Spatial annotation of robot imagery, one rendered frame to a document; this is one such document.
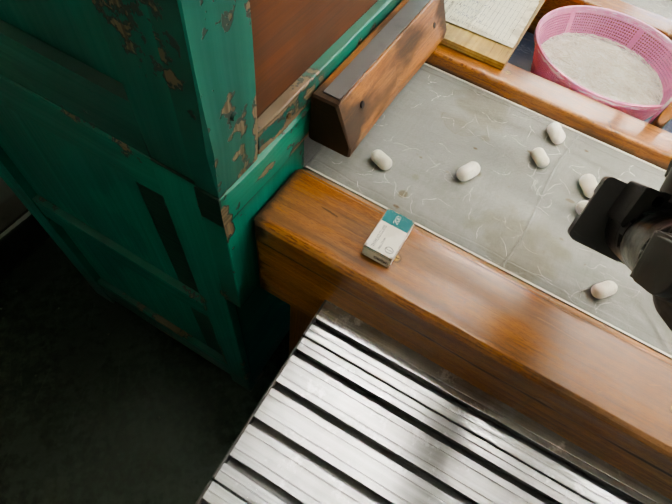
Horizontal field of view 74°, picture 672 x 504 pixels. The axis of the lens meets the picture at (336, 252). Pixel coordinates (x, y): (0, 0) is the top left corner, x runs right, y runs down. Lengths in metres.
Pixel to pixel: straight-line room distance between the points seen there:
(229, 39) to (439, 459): 0.46
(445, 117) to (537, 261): 0.26
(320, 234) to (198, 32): 0.26
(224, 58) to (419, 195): 0.33
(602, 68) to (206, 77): 0.76
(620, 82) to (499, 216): 0.40
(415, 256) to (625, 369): 0.24
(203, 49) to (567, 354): 0.44
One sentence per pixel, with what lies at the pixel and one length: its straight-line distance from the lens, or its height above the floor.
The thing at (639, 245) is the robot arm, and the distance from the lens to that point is 0.39.
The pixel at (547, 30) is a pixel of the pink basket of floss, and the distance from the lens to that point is 0.98.
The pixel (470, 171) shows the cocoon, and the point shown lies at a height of 0.76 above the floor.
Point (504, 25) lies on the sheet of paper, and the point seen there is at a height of 0.78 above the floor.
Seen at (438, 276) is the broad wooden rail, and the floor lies 0.76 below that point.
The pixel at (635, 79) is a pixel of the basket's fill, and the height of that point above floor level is 0.73.
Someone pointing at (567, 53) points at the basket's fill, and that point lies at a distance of 0.97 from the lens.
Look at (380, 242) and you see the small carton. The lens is 0.49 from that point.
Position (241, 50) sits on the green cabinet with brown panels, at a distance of 0.38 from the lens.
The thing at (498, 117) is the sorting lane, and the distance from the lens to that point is 0.75.
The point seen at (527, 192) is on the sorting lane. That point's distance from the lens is 0.66.
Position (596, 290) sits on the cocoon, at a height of 0.75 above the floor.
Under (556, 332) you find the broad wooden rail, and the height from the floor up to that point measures 0.76.
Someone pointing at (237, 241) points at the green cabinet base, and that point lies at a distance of 0.53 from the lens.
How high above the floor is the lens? 1.19
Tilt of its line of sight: 59 degrees down
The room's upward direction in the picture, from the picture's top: 11 degrees clockwise
